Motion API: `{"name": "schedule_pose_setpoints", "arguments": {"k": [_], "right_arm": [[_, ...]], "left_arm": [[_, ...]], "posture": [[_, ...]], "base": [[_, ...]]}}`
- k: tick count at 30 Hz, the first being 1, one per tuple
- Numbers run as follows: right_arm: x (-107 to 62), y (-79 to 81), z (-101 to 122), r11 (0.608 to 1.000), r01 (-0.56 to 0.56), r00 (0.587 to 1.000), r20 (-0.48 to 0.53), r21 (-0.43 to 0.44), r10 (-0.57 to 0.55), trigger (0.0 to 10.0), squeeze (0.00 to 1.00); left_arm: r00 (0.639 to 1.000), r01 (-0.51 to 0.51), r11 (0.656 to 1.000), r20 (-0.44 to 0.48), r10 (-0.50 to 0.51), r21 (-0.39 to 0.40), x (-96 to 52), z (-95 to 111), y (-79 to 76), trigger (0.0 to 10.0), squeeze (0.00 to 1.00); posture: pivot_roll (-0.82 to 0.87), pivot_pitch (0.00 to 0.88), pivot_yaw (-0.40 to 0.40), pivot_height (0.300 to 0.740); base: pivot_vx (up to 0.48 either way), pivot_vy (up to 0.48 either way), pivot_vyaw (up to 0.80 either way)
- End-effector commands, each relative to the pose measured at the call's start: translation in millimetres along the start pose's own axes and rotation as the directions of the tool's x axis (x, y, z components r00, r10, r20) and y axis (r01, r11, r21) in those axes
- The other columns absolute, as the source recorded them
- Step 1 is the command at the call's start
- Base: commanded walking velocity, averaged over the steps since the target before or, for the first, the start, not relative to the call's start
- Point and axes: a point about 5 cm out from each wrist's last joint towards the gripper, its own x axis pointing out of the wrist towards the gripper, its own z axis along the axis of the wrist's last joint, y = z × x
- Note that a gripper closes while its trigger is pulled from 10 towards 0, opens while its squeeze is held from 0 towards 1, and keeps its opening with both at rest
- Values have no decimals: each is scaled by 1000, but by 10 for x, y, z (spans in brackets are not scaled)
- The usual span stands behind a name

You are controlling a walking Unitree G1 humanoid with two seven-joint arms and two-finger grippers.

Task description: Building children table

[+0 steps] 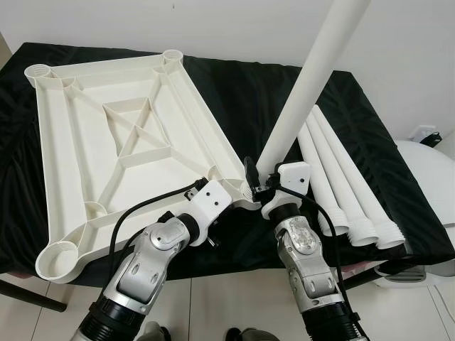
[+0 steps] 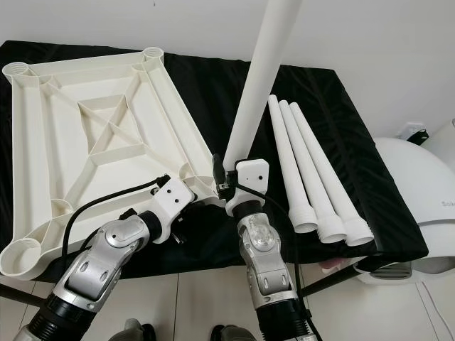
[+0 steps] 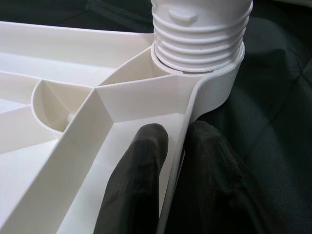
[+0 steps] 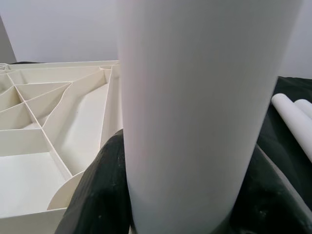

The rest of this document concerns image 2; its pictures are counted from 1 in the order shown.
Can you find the white plastic table top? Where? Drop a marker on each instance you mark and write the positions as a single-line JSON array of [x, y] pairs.
[[28, 163]]

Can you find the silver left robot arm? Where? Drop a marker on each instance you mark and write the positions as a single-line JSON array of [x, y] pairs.
[[106, 263]]

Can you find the black cloth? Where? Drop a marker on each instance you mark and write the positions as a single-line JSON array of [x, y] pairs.
[[199, 99]]

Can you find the grey robot right foot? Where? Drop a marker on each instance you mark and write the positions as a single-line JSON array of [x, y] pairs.
[[236, 334]]

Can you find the grey robot foot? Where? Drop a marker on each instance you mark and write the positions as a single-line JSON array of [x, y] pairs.
[[236, 334], [139, 332]]

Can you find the grey robot left foot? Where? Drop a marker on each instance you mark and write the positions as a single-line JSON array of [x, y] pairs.
[[139, 332]]

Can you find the black power plug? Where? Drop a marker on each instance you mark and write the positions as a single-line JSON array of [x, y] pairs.
[[421, 138]]

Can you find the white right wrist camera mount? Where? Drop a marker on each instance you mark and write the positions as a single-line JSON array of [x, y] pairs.
[[250, 174]]

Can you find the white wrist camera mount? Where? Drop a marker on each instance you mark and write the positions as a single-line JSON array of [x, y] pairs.
[[170, 199], [250, 174]]

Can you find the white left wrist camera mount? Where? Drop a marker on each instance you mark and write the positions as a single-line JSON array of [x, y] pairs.
[[170, 199]]

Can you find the white wall socket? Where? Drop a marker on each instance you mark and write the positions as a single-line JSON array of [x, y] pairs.
[[409, 128]]

